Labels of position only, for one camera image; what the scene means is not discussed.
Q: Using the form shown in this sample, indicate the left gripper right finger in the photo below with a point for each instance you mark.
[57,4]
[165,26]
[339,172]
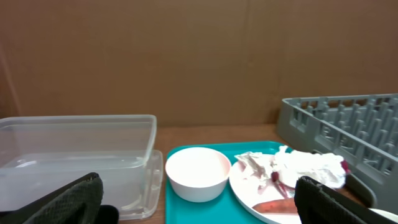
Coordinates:
[319,204]

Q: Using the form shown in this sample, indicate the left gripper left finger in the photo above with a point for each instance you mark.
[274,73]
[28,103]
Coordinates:
[77,202]

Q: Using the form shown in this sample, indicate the red foil wrapper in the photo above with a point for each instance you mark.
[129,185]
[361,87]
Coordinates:
[281,187]

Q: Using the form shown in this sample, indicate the white napkin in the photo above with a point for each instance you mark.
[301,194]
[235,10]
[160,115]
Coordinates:
[288,167]

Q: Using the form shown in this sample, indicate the white bowl with residue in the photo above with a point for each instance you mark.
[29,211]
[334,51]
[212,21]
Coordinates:
[198,174]

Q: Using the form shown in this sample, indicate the grey dishwasher rack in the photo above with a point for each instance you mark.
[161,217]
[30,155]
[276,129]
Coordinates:
[361,128]

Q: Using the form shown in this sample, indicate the orange carrot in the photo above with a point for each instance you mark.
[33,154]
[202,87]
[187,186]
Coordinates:
[277,206]

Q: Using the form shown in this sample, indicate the clear plastic bin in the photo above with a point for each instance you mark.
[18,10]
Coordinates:
[40,154]

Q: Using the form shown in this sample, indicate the white round plate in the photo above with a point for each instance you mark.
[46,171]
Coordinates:
[250,180]

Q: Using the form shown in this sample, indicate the teal serving tray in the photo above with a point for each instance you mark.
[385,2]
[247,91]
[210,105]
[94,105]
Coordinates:
[226,208]

